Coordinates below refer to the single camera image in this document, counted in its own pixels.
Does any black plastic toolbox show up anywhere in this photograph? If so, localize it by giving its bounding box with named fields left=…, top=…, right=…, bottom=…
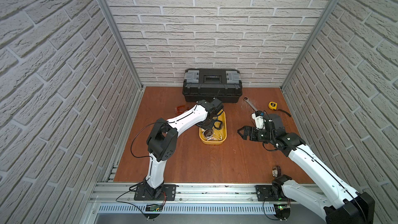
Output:
left=182, top=68, right=243, bottom=103

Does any aluminium corner post right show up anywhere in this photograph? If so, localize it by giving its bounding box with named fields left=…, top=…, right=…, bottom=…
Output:
left=280, top=0, right=340, bottom=93

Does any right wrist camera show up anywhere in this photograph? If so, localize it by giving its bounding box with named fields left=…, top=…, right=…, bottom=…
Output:
left=251, top=111, right=264, bottom=130

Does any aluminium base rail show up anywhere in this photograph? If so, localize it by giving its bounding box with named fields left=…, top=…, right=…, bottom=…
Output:
left=89, top=183, right=298, bottom=216

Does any yellow tape measure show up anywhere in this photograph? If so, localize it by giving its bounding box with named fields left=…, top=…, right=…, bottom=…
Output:
left=268, top=101, right=292, bottom=118

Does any silver wrench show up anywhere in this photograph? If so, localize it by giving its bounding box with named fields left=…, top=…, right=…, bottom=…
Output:
left=243, top=97, right=258, bottom=112

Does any aluminium floor rail left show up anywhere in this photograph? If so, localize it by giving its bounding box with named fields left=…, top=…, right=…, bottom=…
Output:
left=103, top=87, right=146, bottom=183

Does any black round watch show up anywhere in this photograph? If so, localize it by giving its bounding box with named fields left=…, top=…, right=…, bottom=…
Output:
left=214, top=120, right=224, bottom=130

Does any yellow plastic tray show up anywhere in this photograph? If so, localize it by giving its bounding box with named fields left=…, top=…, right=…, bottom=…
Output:
left=199, top=111, right=228, bottom=145

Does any aluminium corner post left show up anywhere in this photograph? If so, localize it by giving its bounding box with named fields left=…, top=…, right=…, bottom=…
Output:
left=97, top=0, right=144, bottom=90

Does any dark watch near base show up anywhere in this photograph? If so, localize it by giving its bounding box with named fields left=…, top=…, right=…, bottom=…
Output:
left=272, top=166, right=282, bottom=178

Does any aluminium corner post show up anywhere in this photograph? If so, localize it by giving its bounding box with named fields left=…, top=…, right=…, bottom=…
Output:
left=97, top=0, right=144, bottom=90
left=280, top=0, right=340, bottom=93

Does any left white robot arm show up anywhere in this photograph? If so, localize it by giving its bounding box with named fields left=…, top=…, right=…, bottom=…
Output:
left=144, top=98, right=223, bottom=198

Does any red translucent watch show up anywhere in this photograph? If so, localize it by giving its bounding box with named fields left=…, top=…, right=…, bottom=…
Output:
left=175, top=105, right=188, bottom=115

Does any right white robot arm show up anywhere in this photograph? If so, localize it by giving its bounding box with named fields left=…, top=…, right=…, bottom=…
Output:
left=237, top=111, right=375, bottom=224

